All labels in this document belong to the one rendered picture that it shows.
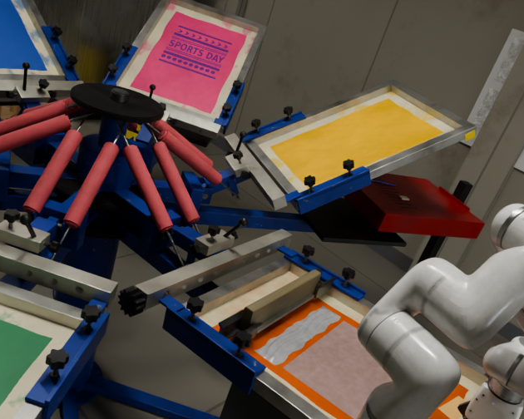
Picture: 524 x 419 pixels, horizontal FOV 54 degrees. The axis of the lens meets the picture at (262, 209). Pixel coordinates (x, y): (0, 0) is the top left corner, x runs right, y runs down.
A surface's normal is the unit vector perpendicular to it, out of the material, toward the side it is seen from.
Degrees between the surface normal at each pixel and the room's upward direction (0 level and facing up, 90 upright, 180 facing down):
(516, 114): 90
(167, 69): 32
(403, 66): 90
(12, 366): 0
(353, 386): 4
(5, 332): 0
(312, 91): 90
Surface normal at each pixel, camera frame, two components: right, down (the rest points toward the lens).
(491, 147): -0.66, 0.14
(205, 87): 0.18, -0.51
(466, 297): -0.37, -0.55
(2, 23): 0.65, -0.48
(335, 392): 0.25, -0.89
